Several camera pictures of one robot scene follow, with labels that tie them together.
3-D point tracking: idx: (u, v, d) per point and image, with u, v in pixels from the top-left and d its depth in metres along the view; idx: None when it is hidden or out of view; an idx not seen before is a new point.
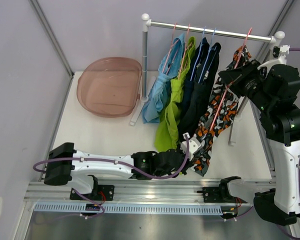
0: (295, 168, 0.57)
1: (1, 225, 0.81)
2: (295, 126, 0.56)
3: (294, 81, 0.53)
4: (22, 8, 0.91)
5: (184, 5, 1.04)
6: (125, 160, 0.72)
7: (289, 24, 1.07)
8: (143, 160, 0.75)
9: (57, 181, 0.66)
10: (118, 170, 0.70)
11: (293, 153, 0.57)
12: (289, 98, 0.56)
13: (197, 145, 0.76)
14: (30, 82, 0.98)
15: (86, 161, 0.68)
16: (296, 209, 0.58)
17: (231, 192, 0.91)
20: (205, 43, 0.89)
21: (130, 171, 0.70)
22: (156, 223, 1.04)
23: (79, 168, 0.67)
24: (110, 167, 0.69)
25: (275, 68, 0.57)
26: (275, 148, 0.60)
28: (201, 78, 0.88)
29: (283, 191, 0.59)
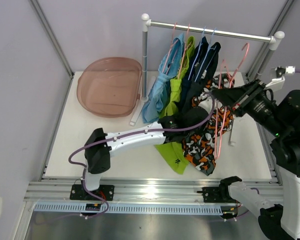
0: None
1: (1, 225, 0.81)
2: None
3: None
4: (22, 8, 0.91)
5: (184, 5, 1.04)
6: (154, 127, 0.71)
7: (289, 25, 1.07)
8: (170, 122, 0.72)
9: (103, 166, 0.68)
10: (150, 137, 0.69)
11: None
12: None
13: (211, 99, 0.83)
14: (31, 82, 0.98)
15: (120, 139, 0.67)
16: None
17: (231, 194, 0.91)
20: (204, 43, 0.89)
21: (162, 135, 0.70)
22: (156, 223, 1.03)
23: (116, 147, 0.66)
24: (143, 137, 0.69)
25: (293, 98, 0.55)
26: (286, 176, 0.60)
28: (198, 76, 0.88)
29: (292, 217, 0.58)
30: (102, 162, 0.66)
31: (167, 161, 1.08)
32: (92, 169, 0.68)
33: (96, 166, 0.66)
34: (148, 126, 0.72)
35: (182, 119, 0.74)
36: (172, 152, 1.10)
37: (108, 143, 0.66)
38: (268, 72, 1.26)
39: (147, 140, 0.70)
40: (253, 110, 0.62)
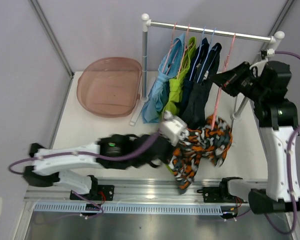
0: (283, 153, 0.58)
1: (1, 225, 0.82)
2: (282, 114, 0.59)
3: (284, 74, 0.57)
4: (22, 8, 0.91)
5: (184, 5, 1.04)
6: (86, 150, 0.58)
7: (289, 25, 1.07)
8: (112, 144, 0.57)
9: (42, 182, 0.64)
10: (79, 161, 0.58)
11: (281, 137, 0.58)
12: (279, 89, 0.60)
13: (180, 125, 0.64)
14: (30, 82, 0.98)
15: (46, 159, 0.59)
16: (285, 197, 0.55)
17: (231, 191, 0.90)
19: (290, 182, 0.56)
20: (205, 43, 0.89)
21: (92, 160, 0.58)
22: (156, 223, 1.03)
23: (40, 167, 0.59)
24: (70, 160, 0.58)
25: (269, 63, 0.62)
26: (266, 137, 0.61)
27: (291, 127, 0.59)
28: (200, 77, 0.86)
29: (273, 177, 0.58)
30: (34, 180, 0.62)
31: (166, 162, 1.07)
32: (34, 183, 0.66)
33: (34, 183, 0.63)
34: (84, 146, 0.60)
35: (131, 144, 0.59)
36: None
37: (35, 162, 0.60)
38: None
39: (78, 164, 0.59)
40: (240, 85, 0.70)
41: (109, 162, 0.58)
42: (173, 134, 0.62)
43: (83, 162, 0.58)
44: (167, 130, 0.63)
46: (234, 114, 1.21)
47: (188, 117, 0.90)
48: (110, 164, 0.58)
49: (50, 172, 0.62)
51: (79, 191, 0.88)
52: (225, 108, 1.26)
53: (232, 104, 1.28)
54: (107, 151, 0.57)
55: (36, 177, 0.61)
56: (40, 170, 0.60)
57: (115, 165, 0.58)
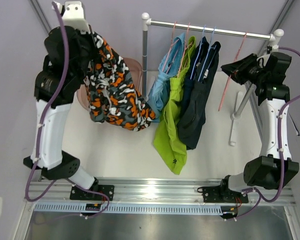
0: (275, 118, 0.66)
1: (1, 225, 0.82)
2: (276, 89, 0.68)
3: (282, 59, 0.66)
4: (21, 8, 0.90)
5: (184, 5, 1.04)
6: (42, 111, 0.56)
7: (290, 23, 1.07)
8: (43, 82, 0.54)
9: (68, 168, 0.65)
10: (51, 122, 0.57)
11: (274, 106, 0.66)
12: (279, 73, 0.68)
13: (79, 6, 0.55)
14: (30, 81, 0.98)
15: (40, 153, 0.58)
16: (274, 154, 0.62)
17: (231, 187, 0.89)
19: (280, 141, 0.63)
20: (204, 42, 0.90)
21: (54, 109, 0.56)
22: (156, 223, 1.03)
23: (47, 162, 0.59)
24: (47, 132, 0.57)
25: (274, 52, 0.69)
26: (262, 109, 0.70)
27: (283, 101, 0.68)
28: (201, 76, 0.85)
29: (265, 140, 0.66)
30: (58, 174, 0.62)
31: (165, 160, 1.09)
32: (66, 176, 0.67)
33: (63, 175, 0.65)
34: (39, 115, 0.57)
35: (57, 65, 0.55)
36: (169, 152, 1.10)
37: (39, 165, 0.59)
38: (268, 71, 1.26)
39: (56, 122, 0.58)
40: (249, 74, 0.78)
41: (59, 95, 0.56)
42: (85, 25, 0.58)
43: (55, 116, 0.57)
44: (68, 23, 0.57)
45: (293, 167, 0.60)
46: (234, 114, 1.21)
47: (189, 118, 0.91)
48: (63, 93, 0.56)
49: (59, 155, 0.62)
51: (85, 186, 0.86)
52: (226, 108, 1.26)
53: (232, 104, 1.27)
54: (48, 94, 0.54)
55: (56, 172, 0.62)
56: (53, 163, 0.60)
57: (67, 90, 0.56)
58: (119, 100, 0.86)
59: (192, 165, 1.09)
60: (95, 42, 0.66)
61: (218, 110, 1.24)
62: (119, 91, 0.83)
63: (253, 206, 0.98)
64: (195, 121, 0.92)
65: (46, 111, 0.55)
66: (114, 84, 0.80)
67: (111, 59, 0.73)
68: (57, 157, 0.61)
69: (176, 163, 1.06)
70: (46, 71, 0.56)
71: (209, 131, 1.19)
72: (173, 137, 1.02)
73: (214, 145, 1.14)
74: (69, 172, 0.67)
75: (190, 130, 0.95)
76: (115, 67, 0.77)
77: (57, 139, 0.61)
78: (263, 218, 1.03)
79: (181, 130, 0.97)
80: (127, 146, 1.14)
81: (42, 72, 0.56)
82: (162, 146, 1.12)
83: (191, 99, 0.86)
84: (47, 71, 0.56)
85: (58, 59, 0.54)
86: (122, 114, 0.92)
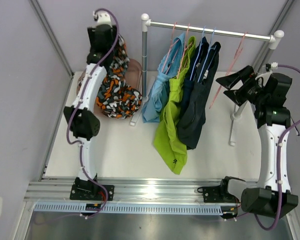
0: (274, 146, 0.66)
1: (1, 225, 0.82)
2: (276, 113, 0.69)
3: (283, 83, 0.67)
4: (22, 8, 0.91)
5: (184, 6, 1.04)
6: (91, 68, 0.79)
7: (289, 23, 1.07)
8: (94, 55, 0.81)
9: (96, 124, 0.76)
10: (96, 76, 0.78)
11: (274, 133, 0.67)
12: (279, 96, 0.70)
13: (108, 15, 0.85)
14: (30, 82, 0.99)
15: (84, 97, 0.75)
16: (272, 186, 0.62)
17: (229, 189, 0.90)
19: (279, 173, 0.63)
20: (204, 42, 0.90)
21: (100, 68, 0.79)
22: (156, 222, 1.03)
23: (88, 104, 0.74)
24: (93, 81, 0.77)
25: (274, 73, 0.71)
26: (261, 135, 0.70)
27: (284, 126, 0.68)
28: (200, 77, 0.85)
29: (264, 169, 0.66)
30: (93, 121, 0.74)
31: (165, 160, 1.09)
32: (90, 132, 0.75)
33: (91, 126, 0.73)
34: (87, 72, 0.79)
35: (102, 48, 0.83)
36: (169, 152, 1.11)
37: (80, 108, 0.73)
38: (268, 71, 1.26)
39: (97, 81, 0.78)
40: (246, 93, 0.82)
41: (105, 64, 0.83)
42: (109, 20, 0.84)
43: (98, 75, 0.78)
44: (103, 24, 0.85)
45: (292, 200, 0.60)
46: (234, 114, 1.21)
47: (189, 118, 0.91)
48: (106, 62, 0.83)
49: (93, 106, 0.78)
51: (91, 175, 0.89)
52: (225, 108, 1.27)
53: (232, 104, 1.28)
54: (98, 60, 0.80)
55: (91, 116, 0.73)
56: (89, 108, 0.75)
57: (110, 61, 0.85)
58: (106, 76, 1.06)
59: (192, 165, 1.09)
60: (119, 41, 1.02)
61: (210, 107, 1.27)
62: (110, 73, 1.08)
63: None
64: (194, 121, 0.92)
65: (95, 67, 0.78)
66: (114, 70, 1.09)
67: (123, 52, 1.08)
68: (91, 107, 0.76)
69: (176, 163, 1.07)
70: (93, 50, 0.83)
71: (208, 131, 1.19)
72: (172, 137, 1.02)
73: (214, 145, 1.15)
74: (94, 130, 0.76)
75: (190, 130, 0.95)
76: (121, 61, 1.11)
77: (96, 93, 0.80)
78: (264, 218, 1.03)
79: (181, 131, 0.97)
80: (127, 146, 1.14)
81: (91, 52, 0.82)
82: (162, 147, 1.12)
83: (190, 98, 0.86)
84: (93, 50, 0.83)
85: (103, 43, 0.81)
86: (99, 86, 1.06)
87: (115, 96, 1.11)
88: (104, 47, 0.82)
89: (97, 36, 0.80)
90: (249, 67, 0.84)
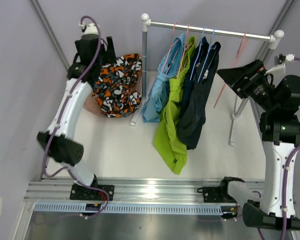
0: (280, 168, 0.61)
1: (1, 225, 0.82)
2: (285, 129, 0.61)
3: (297, 94, 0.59)
4: (22, 8, 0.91)
5: (184, 5, 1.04)
6: (72, 85, 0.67)
7: (289, 24, 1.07)
8: (77, 67, 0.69)
9: (77, 151, 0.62)
10: (78, 95, 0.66)
11: (281, 153, 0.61)
12: (290, 108, 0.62)
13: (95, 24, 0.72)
14: (30, 82, 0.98)
15: (61, 121, 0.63)
16: (277, 212, 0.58)
17: (229, 191, 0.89)
19: (284, 199, 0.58)
20: (204, 42, 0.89)
21: (83, 84, 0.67)
22: (156, 222, 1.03)
23: (66, 129, 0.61)
24: (73, 102, 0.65)
25: (287, 79, 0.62)
26: (266, 151, 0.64)
27: (292, 144, 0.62)
28: (200, 77, 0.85)
29: (267, 191, 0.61)
30: (74, 146, 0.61)
31: (165, 160, 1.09)
32: (72, 161, 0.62)
33: (71, 154, 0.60)
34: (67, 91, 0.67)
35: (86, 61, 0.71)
36: (169, 151, 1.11)
37: (57, 134, 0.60)
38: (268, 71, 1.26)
39: (80, 100, 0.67)
40: (251, 91, 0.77)
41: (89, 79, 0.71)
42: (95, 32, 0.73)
43: (81, 93, 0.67)
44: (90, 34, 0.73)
45: (296, 223, 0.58)
46: (234, 114, 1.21)
47: (189, 118, 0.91)
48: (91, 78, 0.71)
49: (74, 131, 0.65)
51: (86, 182, 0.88)
52: (225, 108, 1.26)
53: (232, 104, 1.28)
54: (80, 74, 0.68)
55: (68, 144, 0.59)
56: (68, 134, 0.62)
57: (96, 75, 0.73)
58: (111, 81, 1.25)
59: (192, 165, 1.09)
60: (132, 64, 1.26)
61: (214, 105, 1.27)
62: (115, 79, 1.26)
63: None
64: (194, 122, 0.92)
65: (77, 83, 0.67)
66: (118, 76, 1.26)
67: (130, 66, 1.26)
68: (71, 132, 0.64)
69: (176, 163, 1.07)
70: (75, 63, 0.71)
71: (209, 131, 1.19)
72: (172, 137, 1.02)
73: (214, 144, 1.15)
74: (76, 158, 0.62)
75: (190, 130, 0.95)
76: (127, 71, 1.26)
77: (78, 115, 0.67)
78: None
79: (181, 131, 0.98)
80: (128, 146, 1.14)
81: (73, 64, 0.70)
82: (162, 147, 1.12)
83: (190, 98, 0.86)
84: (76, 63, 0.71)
85: (88, 54, 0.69)
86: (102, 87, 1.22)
87: (111, 96, 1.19)
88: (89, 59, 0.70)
89: (80, 45, 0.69)
90: (260, 62, 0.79)
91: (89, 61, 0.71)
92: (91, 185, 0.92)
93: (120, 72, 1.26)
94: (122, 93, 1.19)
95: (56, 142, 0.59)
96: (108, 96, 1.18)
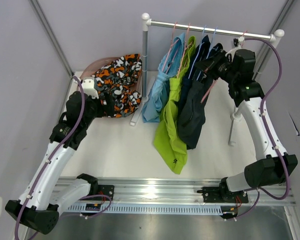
0: (259, 117, 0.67)
1: (1, 225, 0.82)
2: (249, 88, 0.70)
3: (249, 59, 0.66)
4: (22, 7, 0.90)
5: (185, 5, 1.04)
6: (52, 150, 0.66)
7: (289, 23, 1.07)
8: (61, 130, 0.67)
9: (50, 219, 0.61)
10: (57, 160, 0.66)
11: (254, 105, 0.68)
12: (247, 72, 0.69)
13: (92, 80, 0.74)
14: (30, 82, 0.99)
15: (35, 191, 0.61)
16: (272, 153, 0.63)
17: (231, 189, 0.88)
19: (272, 139, 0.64)
20: (206, 41, 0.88)
21: (65, 148, 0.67)
22: (156, 222, 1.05)
23: (38, 201, 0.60)
24: (51, 168, 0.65)
25: (238, 51, 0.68)
26: (243, 113, 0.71)
27: (260, 97, 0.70)
28: (199, 76, 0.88)
29: (258, 141, 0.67)
30: (44, 219, 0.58)
31: (165, 160, 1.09)
32: (42, 230, 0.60)
33: (41, 226, 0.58)
34: (48, 154, 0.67)
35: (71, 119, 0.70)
36: (169, 151, 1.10)
37: (27, 206, 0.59)
38: (267, 71, 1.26)
39: (59, 165, 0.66)
40: (217, 70, 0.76)
41: (72, 141, 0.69)
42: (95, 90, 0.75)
43: (61, 159, 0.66)
44: (88, 90, 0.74)
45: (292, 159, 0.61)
46: (234, 114, 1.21)
47: (187, 114, 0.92)
48: (73, 140, 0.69)
49: (48, 199, 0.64)
51: (83, 194, 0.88)
52: (225, 108, 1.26)
53: (232, 104, 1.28)
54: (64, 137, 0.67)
55: (39, 218, 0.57)
56: (40, 207, 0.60)
57: (79, 136, 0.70)
58: (111, 82, 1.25)
59: (192, 165, 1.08)
60: (132, 64, 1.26)
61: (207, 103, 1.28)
62: (115, 78, 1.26)
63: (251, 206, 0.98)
64: (193, 119, 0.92)
65: (57, 149, 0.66)
66: (118, 76, 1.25)
67: (130, 66, 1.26)
68: (46, 201, 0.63)
69: (176, 162, 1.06)
70: (61, 123, 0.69)
71: (209, 131, 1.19)
72: (172, 137, 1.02)
73: (214, 144, 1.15)
74: (47, 227, 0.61)
75: (189, 128, 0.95)
76: (127, 71, 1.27)
77: (55, 180, 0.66)
78: (263, 218, 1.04)
79: (181, 130, 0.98)
80: (128, 146, 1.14)
81: (58, 124, 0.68)
82: (162, 146, 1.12)
83: (188, 96, 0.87)
84: (62, 122, 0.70)
85: (74, 115, 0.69)
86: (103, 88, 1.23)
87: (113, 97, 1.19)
88: (75, 117, 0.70)
89: (68, 107, 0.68)
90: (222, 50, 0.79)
91: (74, 120, 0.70)
92: (88, 193, 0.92)
93: (120, 73, 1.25)
94: (122, 93, 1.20)
95: (26, 215, 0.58)
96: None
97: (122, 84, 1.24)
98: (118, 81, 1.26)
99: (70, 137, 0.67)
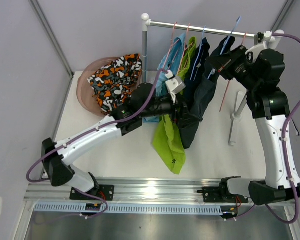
0: (279, 141, 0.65)
1: (1, 225, 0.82)
2: (274, 102, 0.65)
3: (276, 66, 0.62)
4: (22, 8, 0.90)
5: (184, 5, 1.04)
6: (106, 121, 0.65)
7: (289, 23, 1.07)
8: (122, 112, 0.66)
9: (63, 176, 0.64)
10: (104, 133, 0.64)
11: (276, 126, 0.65)
12: (272, 80, 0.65)
13: (177, 83, 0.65)
14: (30, 82, 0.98)
15: (71, 144, 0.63)
16: (285, 184, 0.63)
17: (231, 191, 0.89)
19: (288, 170, 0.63)
20: (205, 43, 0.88)
21: (116, 127, 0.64)
22: (156, 222, 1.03)
23: (68, 153, 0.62)
24: (96, 135, 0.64)
25: (263, 54, 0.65)
26: (261, 129, 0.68)
27: (284, 115, 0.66)
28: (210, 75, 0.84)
29: (272, 167, 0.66)
30: (61, 172, 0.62)
31: (165, 160, 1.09)
32: (53, 180, 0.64)
33: (56, 176, 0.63)
34: (101, 123, 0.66)
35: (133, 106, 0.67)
36: (169, 151, 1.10)
37: (58, 152, 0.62)
38: None
39: (104, 137, 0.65)
40: (234, 71, 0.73)
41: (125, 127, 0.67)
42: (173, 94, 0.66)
43: (108, 133, 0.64)
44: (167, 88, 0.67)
45: None
46: (234, 114, 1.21)
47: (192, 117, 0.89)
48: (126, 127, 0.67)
49: (76, 159, 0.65)
51: (83, 190, 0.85)
52: (225, 108, 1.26)
53: (232, 104, 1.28)
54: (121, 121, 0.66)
55: (59, 169, 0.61)
56: (66, 161, 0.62)
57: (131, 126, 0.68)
58: (111, 82, 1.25)
59: (192, 165, 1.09)
60: (132, 64, 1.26)
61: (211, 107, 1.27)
62: (115, 79, 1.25)
63: (253, 206, 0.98)
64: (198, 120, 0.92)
65: (111, 123, 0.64)
66: (118, 76, 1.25)
67: (130, 67, 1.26)
68: (72, 160, 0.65)
69: (176, 162, 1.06)
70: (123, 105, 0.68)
71: (209, 131, 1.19)
72: (171, 137, 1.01)
73: (214, 144, 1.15)
74: (57, 181, 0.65)
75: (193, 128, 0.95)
76: (126, 71, 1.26)
77: (92, 147, 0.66)
78: (264, 219, 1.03)
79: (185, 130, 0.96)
80: (126, 145, 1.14)
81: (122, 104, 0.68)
82: (161, 147, 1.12)
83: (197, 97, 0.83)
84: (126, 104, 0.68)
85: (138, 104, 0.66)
86: (103, 89, 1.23)
87: (113, 97, 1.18)
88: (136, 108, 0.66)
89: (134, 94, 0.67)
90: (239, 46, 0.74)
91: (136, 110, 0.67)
92: (85, 191, 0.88)
93: (120, 73, 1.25)
94: (122, 93, 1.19)
95: (52, 158, 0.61)
96: (108, 96, 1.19)
97: (121, 85, 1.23)
98: (118, 81, 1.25)
99: (125, 122, 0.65)
